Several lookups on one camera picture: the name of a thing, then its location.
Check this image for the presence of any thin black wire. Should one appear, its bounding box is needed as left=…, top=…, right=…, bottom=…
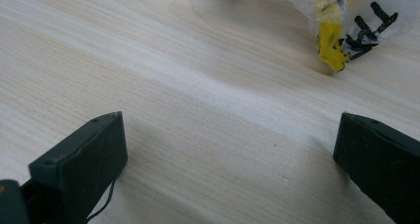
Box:
left=86, top=179, right=117, bottom=223

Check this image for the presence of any white cloth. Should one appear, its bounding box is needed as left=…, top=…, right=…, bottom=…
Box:
left=244, top=0, right=420, bottom=73

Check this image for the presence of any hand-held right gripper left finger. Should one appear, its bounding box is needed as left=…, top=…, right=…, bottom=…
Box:
left=20, top=111, right=129, bottom=224

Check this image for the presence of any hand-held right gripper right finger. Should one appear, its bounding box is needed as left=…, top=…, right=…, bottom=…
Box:
left=332, top=112, right=420, bottom=224

